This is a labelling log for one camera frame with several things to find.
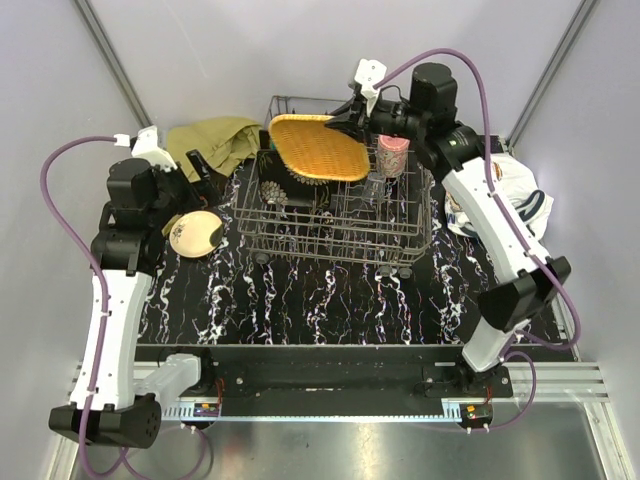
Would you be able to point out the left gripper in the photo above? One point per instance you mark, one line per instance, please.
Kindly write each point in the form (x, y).
(212, 188)

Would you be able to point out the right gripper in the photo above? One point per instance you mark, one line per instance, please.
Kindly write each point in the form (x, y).
(355, 125)

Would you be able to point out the pink skull pattern mug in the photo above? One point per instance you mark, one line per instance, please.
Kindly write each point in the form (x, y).
(392, 155)

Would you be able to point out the cream round floral plate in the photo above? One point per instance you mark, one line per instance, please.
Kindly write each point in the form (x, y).
(196, 234)

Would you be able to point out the woven bamboo basket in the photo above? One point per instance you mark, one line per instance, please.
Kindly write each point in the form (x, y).
(311, 149)

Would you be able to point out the black floral square plate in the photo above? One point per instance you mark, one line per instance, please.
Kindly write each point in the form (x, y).
(279, 185)

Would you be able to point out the clear drinking glass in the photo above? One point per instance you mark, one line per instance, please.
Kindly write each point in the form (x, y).
(374, 187)

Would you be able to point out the teal square ceramic dish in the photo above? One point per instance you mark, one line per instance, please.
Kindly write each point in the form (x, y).
(266, 141)

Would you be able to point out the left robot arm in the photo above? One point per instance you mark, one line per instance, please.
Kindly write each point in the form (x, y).
(107, 406)

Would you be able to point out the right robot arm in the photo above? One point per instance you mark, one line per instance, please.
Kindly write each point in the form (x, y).
(528, 277)

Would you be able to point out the olive green cloth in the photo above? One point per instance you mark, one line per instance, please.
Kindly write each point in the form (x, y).
(223, 142)

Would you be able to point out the white printed t-shirt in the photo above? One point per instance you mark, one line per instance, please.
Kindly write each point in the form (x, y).
(532, 204)

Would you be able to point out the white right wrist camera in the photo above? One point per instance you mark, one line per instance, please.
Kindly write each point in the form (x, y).
(365, 84)

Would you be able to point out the grey wire dish rack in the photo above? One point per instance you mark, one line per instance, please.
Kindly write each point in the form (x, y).
(392, 234)

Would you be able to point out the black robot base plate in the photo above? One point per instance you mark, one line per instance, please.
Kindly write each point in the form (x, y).
(333, 382)

